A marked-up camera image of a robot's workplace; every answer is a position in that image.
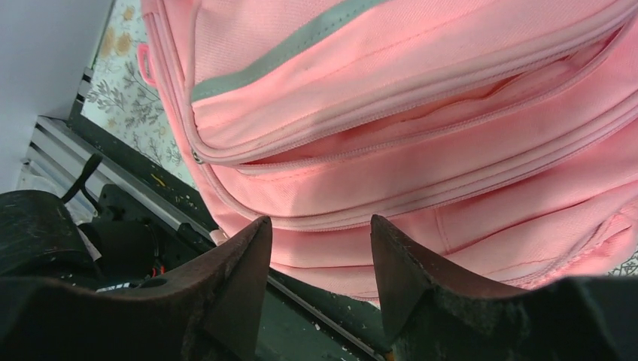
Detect grey slotted cable duct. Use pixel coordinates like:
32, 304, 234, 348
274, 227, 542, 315
27, 117, 214, 245

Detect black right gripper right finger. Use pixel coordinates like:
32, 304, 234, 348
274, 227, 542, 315
371, 215, 637, 360

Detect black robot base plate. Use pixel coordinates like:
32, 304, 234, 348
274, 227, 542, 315
67, 99, 395, 361

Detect floral table mat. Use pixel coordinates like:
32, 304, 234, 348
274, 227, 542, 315
82, 1, 195, 187

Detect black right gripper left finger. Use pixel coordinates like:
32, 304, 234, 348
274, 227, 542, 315
1, 217, 272, 360

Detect pink student backpack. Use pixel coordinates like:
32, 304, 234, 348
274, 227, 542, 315
139, 1, 637, 301

